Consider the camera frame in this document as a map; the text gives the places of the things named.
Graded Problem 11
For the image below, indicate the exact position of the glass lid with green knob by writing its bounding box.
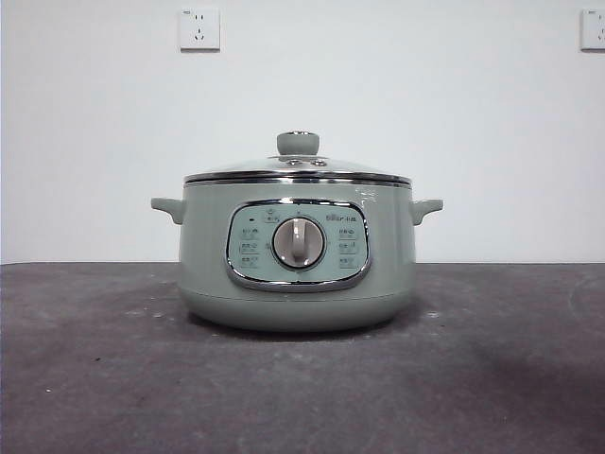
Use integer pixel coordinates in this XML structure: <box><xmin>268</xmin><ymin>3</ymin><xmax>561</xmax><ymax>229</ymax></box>
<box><xmin>182</xmin><ymin>130</ymin><xmax>411</xmax><ymax>184</ymax></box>

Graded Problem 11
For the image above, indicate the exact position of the pale green electric cooking pot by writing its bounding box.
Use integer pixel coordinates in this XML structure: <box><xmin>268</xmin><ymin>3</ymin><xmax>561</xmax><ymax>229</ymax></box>
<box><xmin>149</xmin><ymin>177</ymin><xmax>444</xmax><ymax>332</ymax></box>

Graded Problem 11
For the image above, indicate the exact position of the white wall socket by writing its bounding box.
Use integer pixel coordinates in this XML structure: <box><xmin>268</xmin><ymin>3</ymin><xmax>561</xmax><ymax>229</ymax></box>
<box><xmin>178</xmin><ymin>7</ymin><xmax>221</xmax><ymax>53</ymax></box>
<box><xmin>579</xmin><ymin>8</ymin><xmax>605</xmax><ymax>52</ymax></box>

